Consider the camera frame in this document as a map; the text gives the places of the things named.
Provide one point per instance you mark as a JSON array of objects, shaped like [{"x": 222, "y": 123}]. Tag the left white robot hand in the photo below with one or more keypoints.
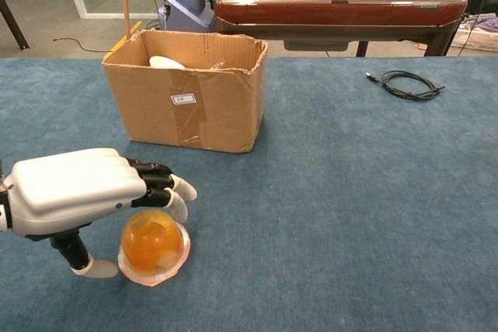
[{"x": 70, "y": 188}]

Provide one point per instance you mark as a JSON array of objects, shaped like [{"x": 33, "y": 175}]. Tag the orange jelly dome cup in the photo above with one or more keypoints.
[{"x": 151, "y": 246}]

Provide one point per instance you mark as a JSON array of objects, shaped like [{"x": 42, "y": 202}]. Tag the brown cardboard box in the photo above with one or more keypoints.
[{"x": 155, "y": 122}]

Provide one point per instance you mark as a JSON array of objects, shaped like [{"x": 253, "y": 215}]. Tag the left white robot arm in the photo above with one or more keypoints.
[{"x": 2, "y": 211}]

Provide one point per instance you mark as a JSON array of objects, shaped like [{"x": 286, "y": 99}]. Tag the white paper cup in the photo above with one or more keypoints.
[{"x": 163, "y": 61}]

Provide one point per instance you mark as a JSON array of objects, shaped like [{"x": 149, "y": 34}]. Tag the dark wooden table leg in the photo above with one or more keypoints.
[{"x": 13, "y": 25}]

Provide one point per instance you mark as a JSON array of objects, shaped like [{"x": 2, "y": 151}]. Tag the blue felt table mat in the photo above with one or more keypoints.
[{"x": 288, "y": 231}]

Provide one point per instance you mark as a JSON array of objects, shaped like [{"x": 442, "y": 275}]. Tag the dark wood mahjong table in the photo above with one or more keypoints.
[{"x": 330, "y": 9}]

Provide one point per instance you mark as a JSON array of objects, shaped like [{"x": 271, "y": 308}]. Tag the white plastic basket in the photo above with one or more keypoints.
[{"x": 478, "y": 40}]

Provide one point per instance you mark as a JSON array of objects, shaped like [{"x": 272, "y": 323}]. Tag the purple cloth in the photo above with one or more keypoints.
[{"x": 488, "y": 23}]

